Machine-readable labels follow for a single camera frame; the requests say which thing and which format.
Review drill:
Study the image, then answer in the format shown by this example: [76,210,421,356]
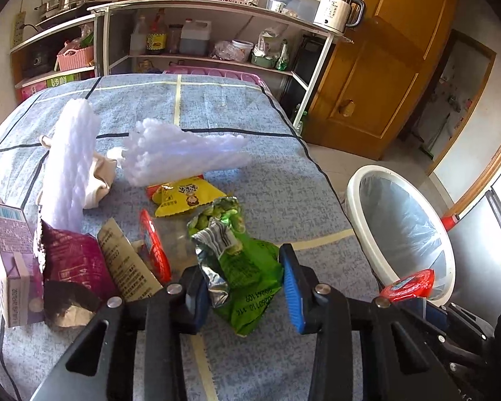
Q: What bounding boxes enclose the green snack bag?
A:
[186,196,285,337]

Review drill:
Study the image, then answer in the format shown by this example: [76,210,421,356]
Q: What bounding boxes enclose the pink printed box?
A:
[20,81,46,101]

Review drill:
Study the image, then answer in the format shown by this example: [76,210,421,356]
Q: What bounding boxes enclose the white metal frame shelf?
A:
[88,0,353,130]

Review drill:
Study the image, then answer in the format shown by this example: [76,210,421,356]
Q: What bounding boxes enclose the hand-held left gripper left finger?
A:
[29,265,213,401]

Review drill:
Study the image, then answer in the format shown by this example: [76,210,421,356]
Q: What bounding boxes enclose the green printed box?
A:
[46,73,82,88]

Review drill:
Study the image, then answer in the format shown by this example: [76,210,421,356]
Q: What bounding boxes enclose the brown sauce bottle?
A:
[146,8,168,55]

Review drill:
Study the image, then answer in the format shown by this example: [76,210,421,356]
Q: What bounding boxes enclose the pink woven basket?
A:
[55,46,96,72]

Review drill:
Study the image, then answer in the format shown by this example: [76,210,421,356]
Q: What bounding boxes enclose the white plastic jug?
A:
[179,19,213,56]

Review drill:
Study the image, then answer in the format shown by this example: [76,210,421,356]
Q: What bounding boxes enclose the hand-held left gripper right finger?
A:
[278,243,464,401]

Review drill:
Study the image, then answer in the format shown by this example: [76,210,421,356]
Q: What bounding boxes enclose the green small basket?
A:
[250,52,278,69]

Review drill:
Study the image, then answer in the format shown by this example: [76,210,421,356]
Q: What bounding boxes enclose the yellowed power strip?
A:
[10,12,26,48]

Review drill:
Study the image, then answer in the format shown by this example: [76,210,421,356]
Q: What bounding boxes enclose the black kitchen appliance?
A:
[23,52,55,78]

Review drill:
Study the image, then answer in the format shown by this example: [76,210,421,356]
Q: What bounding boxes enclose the yellow snack packet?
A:
[154,179,227,218]

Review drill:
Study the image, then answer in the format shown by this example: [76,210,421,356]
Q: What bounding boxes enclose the black induction cooker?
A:
[35,1,111,28]

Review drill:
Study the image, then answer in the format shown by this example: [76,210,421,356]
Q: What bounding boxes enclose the wooden wardrobe door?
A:
[303,0,462,161]

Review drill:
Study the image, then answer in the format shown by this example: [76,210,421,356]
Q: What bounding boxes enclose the clear cup with red lid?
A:
[140,209,201,285]

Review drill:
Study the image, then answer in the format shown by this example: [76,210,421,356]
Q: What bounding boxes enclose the green spray bottle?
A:
[276,39,290,72]

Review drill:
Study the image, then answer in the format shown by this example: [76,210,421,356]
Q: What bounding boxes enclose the white foam net roll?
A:
[35,98,102,255]

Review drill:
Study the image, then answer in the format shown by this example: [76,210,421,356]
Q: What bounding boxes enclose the purple drink carton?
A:
[0,177,46,328]

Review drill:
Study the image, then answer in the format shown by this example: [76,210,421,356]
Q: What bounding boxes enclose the white crinkled bag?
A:
[259,27,285,57]

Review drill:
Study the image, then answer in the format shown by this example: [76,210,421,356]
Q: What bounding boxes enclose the white round tub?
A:
[231,39,255,62]

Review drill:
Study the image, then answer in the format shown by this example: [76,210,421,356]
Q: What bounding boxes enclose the beige wrapper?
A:
[39,134,118,212]

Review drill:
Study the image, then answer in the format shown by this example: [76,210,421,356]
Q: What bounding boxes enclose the clear bin liner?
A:
[359,173,447,297]

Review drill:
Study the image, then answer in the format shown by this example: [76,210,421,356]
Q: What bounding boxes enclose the low white frame shelf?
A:
[10,12,99,101]

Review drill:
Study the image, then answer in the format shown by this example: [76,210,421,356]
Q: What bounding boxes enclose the clear storage box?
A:
[261,0,321,19]

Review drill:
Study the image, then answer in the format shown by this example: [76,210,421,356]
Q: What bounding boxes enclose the knotted plastic bag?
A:
[211,41,236,61]

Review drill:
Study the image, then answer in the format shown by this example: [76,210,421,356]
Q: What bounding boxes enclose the white electric kettle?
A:
[313,0,366,35]

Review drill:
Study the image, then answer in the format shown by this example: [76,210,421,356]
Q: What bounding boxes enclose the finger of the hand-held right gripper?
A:
[420,299,495,343]

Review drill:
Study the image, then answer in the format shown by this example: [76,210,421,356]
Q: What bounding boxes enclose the white plastic trash bin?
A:
[344,164,458,307]

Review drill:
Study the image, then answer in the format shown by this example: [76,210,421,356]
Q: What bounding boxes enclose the beige paper packet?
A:
[97,218,164,303]

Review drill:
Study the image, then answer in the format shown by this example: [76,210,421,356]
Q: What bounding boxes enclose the maroon snack bag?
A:
[39,219,120,328]

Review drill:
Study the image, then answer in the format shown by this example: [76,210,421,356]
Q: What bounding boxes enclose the white foam net sheet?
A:
[121,119,251,188]

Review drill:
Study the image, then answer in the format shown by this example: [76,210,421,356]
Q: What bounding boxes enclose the red snack packet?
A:
[380,269,436,302]

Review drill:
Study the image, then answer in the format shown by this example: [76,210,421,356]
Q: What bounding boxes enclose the clear oil bottle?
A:
[129,14,149,55]

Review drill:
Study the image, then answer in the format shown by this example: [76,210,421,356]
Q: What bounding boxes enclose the orange snack packet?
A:
[146,174,204,203]

